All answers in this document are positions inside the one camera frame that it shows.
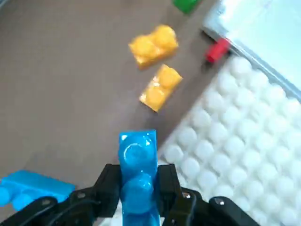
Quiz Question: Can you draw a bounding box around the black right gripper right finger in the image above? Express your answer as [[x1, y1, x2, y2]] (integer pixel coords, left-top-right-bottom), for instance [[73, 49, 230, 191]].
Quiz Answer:
[[156, 163, 259, 226]]

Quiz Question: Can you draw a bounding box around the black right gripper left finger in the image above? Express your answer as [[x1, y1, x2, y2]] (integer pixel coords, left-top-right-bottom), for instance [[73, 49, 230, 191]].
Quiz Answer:
[[0, 163, 121, 226]]

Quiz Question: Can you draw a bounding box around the blue three-stud block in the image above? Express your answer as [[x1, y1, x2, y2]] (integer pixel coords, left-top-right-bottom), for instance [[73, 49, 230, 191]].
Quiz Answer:
[[119, 129, 161, 226], [0, 169, 76, 212]]

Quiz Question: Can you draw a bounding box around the yellow two-stud block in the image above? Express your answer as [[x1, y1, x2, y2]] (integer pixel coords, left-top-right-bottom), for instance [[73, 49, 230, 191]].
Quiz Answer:
[[139, 64, 183, 113], [128, 24, 179, 70]]

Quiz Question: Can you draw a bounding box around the white studded baseplate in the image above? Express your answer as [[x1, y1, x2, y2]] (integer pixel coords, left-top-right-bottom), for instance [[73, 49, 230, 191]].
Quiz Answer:
[[157, 55, 301, 226]]

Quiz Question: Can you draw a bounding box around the white pen with red cap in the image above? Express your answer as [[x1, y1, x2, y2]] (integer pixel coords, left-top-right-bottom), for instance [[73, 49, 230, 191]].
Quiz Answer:
[[205, 37, 233, 65]]

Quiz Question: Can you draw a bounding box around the green toy block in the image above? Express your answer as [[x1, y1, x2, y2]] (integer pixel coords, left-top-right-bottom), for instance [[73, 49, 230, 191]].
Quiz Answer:
[[173, 0, 203, 15]]

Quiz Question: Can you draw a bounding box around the white whiteboard with grey frame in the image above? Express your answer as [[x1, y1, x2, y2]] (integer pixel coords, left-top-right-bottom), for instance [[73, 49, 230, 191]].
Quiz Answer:
[[202, 0, 301, 102]]

